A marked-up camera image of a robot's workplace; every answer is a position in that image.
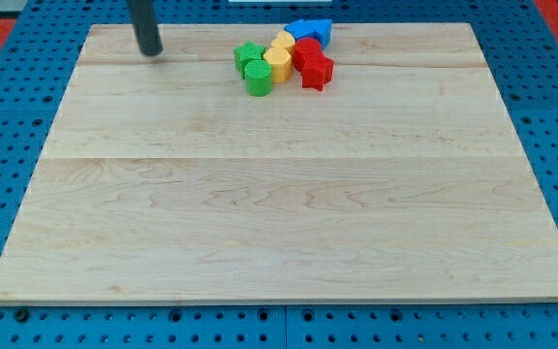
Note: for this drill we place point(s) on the green cylinder block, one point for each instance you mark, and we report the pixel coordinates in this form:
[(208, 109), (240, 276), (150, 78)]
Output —
[(258, 78)]

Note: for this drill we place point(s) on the red star block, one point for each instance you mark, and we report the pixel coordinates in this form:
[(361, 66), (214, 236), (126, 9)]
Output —
[(316, 71)]

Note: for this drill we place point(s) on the yellow pentagon block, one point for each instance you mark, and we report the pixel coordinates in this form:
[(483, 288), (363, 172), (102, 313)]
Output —
[(280, 61)]

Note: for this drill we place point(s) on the light wooden board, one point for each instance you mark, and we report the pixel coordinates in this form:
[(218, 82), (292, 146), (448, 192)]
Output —
[(162, 182)]

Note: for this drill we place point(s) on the green star block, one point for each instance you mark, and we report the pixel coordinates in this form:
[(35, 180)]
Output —
[(244, 54)]

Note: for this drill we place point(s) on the red cylinder block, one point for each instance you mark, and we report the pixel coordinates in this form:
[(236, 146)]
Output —
[(304, 48)]

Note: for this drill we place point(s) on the yellow heart block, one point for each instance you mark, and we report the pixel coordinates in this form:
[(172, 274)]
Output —
[(285, 40)]

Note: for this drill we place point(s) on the blue cube block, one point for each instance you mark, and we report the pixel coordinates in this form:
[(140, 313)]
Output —
[(300, 29)]

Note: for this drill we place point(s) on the blue triangle block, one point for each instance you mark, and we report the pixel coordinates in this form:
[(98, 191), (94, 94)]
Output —
[(321, 30)]

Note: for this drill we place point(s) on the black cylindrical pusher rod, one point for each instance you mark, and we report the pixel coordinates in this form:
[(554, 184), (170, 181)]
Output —
[(145, 26)]

